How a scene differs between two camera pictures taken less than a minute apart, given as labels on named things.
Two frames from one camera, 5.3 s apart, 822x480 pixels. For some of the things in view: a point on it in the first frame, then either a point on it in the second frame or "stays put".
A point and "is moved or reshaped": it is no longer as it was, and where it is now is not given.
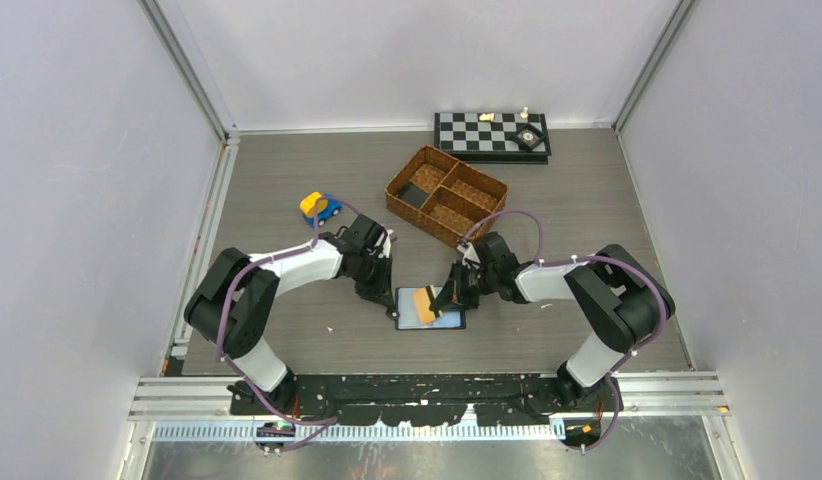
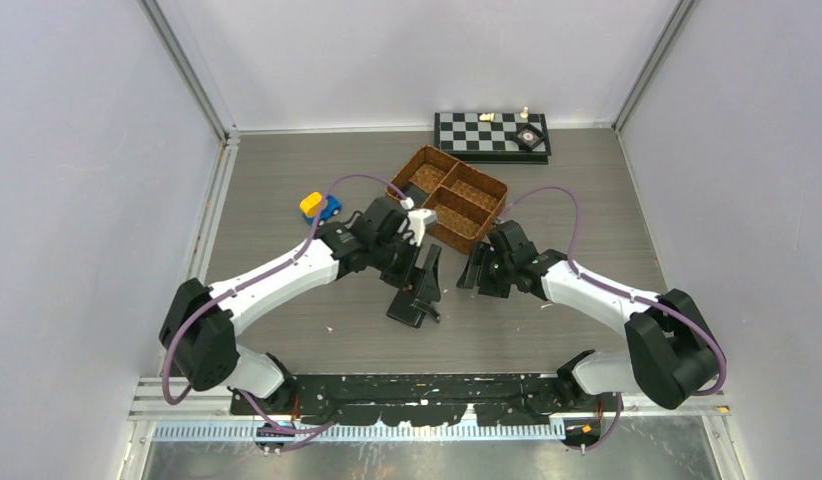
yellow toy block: x=308 y=203 stays put
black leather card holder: x=408 y=318 is moved or reshaped
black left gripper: x=381 y=292 to x=402 y=278
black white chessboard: x=468 y=138 stays put
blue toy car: x=332 y=209 stays put
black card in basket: x=412 y=195 stays put
